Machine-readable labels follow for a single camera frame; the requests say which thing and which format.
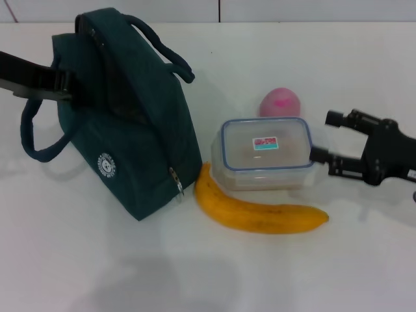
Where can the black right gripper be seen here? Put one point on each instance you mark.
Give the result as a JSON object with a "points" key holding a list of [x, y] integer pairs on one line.
{"points": [[390, 156]]}

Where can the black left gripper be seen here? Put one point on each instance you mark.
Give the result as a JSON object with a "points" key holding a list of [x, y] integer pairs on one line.
{"points": [[26, 78]]}

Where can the dark teal insulated lunch bag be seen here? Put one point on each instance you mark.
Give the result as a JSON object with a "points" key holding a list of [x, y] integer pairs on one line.
{"points": [[136, 146]]}

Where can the clear plastic food container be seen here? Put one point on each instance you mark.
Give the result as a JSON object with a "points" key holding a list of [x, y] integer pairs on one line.
{"points": [[260, 159]]}

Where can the pink peach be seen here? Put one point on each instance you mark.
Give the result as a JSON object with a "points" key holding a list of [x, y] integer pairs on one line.
{"points": [[279, 102]]}

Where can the yellow banana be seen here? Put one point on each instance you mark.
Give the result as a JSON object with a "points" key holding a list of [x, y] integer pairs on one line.
{"points": [[227, 213]]}

